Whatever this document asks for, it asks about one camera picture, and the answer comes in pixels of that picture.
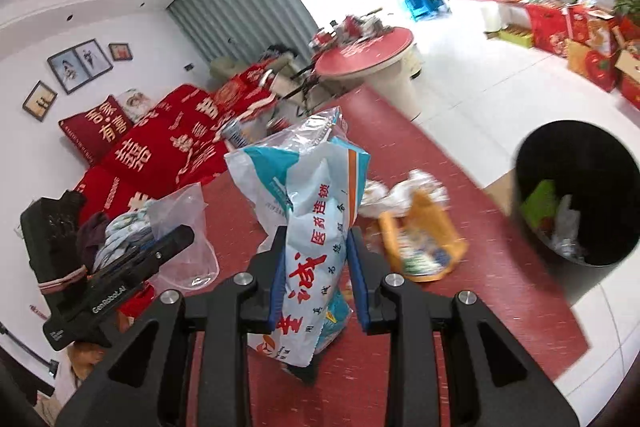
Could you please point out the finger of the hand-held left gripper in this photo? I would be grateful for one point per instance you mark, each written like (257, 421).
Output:
(170, 242)
(117, 260)

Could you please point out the blue plastic stool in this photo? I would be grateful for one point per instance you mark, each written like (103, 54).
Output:
(420, 4)

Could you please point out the leafy green potted plant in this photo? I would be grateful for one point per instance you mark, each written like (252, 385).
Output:
(630, 7)

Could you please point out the white printed cushion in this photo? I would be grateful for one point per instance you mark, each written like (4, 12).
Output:
(137, 104)

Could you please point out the green plastic bag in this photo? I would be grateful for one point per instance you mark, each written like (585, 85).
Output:
(540, 202)

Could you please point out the white blue printed plastic bag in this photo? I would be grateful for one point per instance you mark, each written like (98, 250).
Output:
(310, 232)

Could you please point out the grey curtain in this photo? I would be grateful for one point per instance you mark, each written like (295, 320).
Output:
(250, 2)

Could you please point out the group of small boxes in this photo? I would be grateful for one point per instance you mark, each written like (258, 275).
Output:
(350, 27)

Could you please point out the crumpled clear wrapper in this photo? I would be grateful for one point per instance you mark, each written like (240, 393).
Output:
(565, 227)

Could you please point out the grey blanket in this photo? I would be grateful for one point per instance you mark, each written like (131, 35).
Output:
(125, 227)

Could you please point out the open red cardboard box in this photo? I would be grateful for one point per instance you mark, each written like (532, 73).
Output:
(630, 77)

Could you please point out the sofa with red cover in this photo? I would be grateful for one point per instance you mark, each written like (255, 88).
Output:
(165, 142)

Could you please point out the green fruit tray box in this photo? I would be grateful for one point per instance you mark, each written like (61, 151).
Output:
(517, 37)

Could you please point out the clear plastic bag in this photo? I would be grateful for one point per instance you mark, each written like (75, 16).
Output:
(185, 217)

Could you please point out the silver drink can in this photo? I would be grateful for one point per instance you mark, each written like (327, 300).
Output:
(235, 132)

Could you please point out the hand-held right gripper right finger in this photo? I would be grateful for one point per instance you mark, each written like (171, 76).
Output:
(357, 279)

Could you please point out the white paper roll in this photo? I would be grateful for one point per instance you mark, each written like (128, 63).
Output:
(492, 19)

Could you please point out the beige armchair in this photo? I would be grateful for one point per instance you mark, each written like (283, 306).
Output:
(225, 72)

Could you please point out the small red framed photo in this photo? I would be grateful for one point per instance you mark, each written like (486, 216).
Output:
(120, 52)

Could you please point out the white low television console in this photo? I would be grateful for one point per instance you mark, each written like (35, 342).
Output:
(470, 9)

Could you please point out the round red-topped coffee table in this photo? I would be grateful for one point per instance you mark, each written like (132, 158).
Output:
(370, 62)

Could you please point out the red printed cushion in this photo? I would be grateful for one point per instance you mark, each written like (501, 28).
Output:
(97, 127)

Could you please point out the brown cardboard box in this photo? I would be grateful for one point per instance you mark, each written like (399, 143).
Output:
(500, 194)

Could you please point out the crumpled white plastic wrap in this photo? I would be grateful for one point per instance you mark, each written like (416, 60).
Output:
(400, 189)

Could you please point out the red gift box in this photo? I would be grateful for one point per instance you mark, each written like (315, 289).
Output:
(550, 29)

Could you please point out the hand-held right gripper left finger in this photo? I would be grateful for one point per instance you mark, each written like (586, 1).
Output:
(277, 287)

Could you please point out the yellow snack packet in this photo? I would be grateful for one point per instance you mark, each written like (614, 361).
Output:
(425, 232)

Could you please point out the grey recliner chair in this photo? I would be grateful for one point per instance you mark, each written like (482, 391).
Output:
(295, 77)

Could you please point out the person's left hand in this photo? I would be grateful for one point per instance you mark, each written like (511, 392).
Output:
(87, 359)

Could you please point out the large double framed photo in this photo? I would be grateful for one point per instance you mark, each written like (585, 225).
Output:
(80, 64)

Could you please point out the black bag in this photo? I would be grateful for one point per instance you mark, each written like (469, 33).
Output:
(50, 232)

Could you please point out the black trash bin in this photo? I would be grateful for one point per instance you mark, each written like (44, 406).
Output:
(600, 147)

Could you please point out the pastry print carton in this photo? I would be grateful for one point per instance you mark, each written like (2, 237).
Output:
(585, 24)

